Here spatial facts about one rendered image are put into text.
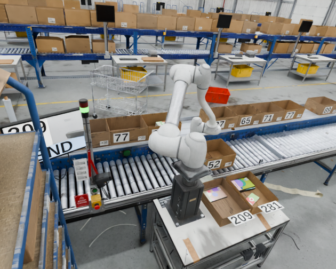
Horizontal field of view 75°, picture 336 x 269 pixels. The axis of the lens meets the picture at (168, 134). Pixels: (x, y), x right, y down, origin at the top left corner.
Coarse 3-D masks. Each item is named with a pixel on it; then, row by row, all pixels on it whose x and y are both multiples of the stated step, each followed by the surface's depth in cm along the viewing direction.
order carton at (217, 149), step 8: (208, 144) 246; (216, 144) 251; (224, 144) 244; (208, 152) 251; (216, 152) 253; (224, 152) 246; (232, 152) 233; (208, 160) 215; (224, 160) 224; (232, 160) 230; (216, 168) 227
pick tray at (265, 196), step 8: (232, 176) 210; (240, 176) 215; (248, 176) 219; (232, 184) 199; (256, 184) 210; (240, 192) 190; (248, 192) 203; (256, 192) 205; (264, 192) 202; (264, 200) 197; (272, 200) 194; (256, 208) 180
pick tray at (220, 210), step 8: (208, 184) 201; (216, 184) 206; (224, 184) 204; (224, 192) 201; (232, 192) 195; (208, 200) 181; (224, 200) 193; (232, 200) 194; (240, 200) 187; (208, 208) 183; (216, 208) 185; (224, 208) 185; (232, 208) 186; (240, 208) 187; (248, 208) 179; (216, 216) 173; (224, 216) 179; (224, 224) 171
